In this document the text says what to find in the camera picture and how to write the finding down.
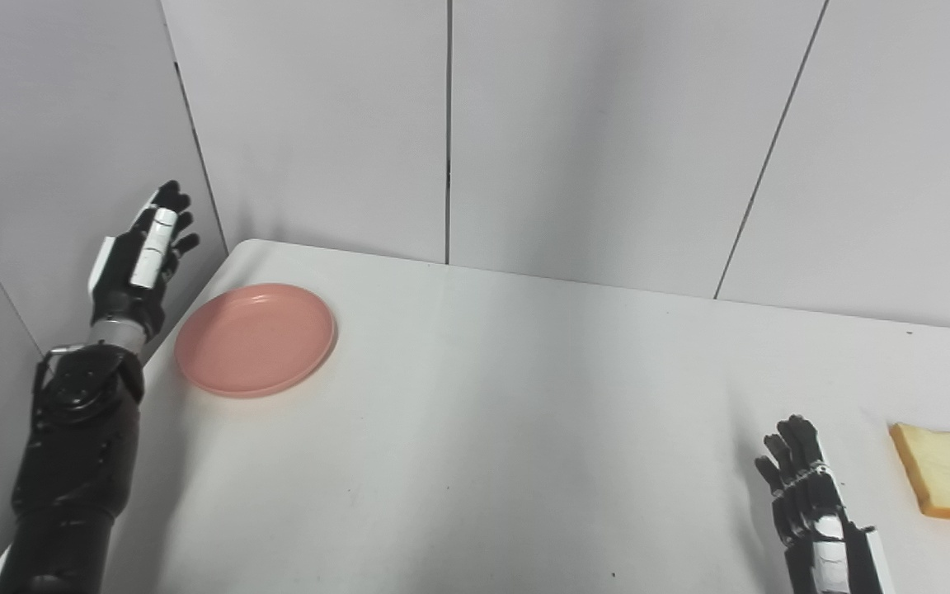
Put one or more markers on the pink round plate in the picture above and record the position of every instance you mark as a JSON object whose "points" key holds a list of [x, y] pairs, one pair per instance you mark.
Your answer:
{"points": [[254, 338]]}

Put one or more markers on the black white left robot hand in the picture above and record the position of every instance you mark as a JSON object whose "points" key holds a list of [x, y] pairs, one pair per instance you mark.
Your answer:
{"points": [[120, 280]]}

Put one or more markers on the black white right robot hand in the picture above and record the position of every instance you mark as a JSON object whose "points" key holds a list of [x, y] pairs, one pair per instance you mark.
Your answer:
{"points": [[813, 503]]}

